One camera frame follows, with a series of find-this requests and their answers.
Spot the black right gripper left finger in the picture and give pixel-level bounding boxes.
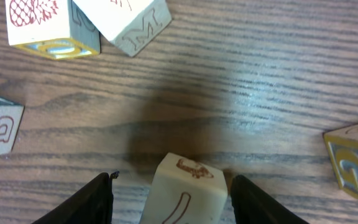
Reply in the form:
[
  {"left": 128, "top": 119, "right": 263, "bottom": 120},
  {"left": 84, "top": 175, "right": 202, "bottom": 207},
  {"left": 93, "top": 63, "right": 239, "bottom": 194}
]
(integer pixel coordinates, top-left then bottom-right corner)
[{"left": 33, "top": 172, "right": 114, "bottom": 224}]

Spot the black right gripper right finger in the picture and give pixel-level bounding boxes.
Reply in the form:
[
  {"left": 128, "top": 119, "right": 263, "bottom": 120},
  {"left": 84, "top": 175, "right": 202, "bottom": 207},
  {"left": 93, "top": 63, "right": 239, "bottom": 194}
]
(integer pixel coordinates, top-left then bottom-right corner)
[{"left": 230, "top": 175, "right": 308, "bottom": 224}]

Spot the wooden pineapple block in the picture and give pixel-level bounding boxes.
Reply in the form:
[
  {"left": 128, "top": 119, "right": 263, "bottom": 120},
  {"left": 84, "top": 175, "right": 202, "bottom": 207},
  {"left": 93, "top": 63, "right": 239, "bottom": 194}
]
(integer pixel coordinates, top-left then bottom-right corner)
[{"left": 5, "top": 0, "right": 101, "bottom": 60}]

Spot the green number four block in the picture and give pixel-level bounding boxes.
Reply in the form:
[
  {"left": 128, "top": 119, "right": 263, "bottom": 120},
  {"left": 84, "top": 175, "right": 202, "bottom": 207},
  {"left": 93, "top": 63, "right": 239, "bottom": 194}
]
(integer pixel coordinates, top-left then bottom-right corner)
[{"left": 323, "top": 124, "right": 358, "bottom": 199}]

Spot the wooden block blue side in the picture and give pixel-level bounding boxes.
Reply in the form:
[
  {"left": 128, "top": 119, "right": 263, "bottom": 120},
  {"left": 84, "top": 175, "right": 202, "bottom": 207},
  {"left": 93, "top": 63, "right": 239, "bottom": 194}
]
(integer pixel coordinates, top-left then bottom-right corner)
[{"left": 75, "top": 0, "right": 172, "bottom": 57}]

